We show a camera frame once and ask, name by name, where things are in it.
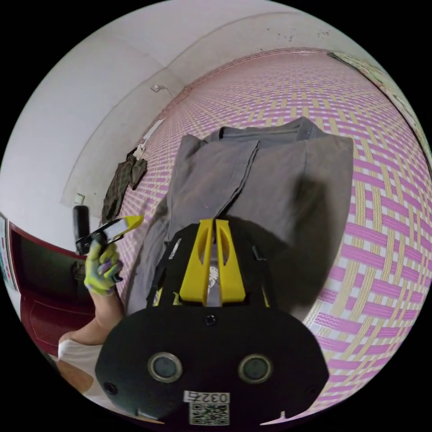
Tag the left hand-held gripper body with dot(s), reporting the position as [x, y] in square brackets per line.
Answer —
[101, 234]

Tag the person's left forearm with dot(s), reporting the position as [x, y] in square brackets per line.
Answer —
[98, 317]

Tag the olive plaid shirt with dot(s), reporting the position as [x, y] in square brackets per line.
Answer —
[118, 182]

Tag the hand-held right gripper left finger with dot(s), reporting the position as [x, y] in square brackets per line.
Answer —
[194, 270]

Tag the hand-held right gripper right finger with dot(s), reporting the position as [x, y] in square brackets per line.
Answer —
[233, 273]

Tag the dark red door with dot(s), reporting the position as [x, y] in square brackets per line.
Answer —
[47, 287]

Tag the gray short-sleeve shirt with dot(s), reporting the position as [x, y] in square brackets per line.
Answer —
[270, 189]

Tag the person's body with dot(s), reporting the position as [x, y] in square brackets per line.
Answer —
[81, 364]

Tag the person's left hand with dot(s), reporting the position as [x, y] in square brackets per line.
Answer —
[101, 270]

